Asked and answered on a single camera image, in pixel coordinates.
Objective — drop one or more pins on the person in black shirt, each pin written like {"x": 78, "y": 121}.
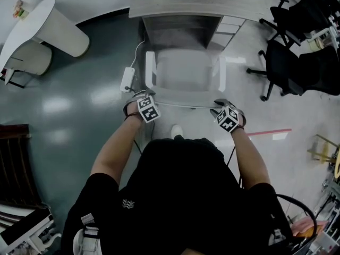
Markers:
{"x": 175, "y": 200}

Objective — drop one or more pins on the person's left forearm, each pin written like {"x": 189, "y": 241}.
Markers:
{"x": 119, "y": 147}

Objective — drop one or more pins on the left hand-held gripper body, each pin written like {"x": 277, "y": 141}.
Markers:
{"x": 147, "y": 110}

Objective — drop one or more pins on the person's white shoe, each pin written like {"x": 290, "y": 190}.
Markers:
{"x": 177, "y": 131}

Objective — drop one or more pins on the white power strip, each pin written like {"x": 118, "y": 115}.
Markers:
{"x": 127, "y": 80}

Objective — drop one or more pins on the white curved bar table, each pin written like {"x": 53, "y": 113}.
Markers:
{"x": 45, "y": 36}

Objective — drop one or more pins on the grey wooden desk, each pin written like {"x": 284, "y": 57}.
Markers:
{"x": 196, "y": 5}

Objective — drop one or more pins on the yellow wooden frame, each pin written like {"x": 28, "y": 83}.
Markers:
{"x": 324, "y": 153}

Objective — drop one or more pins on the black mesh office chair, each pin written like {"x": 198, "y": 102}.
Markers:
{"x": 300, "y": 17}
{"x": 292, "y": 68}

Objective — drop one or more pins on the person's right forearm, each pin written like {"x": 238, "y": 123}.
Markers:
{"x": 248, "y": 158}

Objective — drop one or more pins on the grey and white chair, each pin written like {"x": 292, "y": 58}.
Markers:
{"x": 183, "y": 70}

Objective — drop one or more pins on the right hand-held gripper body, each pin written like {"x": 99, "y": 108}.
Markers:
{"x": 228, "y": 118}

